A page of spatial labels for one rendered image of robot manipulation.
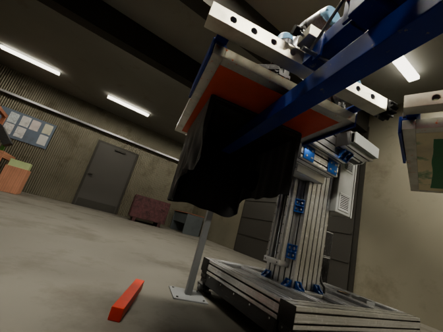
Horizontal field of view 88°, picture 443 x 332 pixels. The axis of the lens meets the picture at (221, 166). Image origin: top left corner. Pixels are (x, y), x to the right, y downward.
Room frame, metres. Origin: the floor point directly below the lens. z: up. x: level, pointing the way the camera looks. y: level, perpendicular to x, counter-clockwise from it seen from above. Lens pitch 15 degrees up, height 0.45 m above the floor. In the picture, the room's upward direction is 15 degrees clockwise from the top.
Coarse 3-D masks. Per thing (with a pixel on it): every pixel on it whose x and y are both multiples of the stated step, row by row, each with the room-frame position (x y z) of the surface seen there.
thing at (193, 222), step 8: (176, 216) 8.48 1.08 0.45; (184, 216) 7.88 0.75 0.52; (192, 216) 7.68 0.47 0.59; (200, 216) 7.79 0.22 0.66; (176, 224) 8.70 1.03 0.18; (184, 224) 8.84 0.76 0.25; (192, 224) 7.72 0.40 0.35; (200, 224) 7.85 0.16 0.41; (184, 232) 7.61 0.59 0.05; (192, 232) 7.75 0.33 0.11
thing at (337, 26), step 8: (336, 24) 0.47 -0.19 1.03; (352, 24) 0.43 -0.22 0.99; (328, 32) 0.49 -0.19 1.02; (336, 32) 0.46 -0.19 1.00; (344, 32) 0.45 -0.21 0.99; (352, 32) 0.45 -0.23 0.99; (360, 32) 0.44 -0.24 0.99; (328, 40) 0.49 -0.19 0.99; (336, 40) 0.48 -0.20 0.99; (344, 40) 0.48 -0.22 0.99; (352, 40) 0.47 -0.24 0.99; (328, 48) 0.51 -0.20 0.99; (336, 48) 0.51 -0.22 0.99; (344, 48) 0.50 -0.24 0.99; (304, 56) 0.59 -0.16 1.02; (328, 56) 0.54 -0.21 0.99; (304, 64) 0.59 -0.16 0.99; (312, 64) 0.58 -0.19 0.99; (320, 64) 0.57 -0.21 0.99
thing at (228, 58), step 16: (224, 48) 0.61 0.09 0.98; (208, 64) 0.66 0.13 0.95; (224, 64) 0.64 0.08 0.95; (240, 64) 0.62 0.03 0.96; (256, 64) 0.64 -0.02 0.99; (208, 80) 0.75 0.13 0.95; (256, 80) 0.67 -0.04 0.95; (272, 80) 0.66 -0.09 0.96; (288, 80) 0.68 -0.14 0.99; (192, 96) 0.89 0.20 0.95; (320, 112) 0.75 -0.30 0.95; (336, 112) 0.74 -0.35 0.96; (176, 128) 1.32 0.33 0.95; (336, 128) 0.84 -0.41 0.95
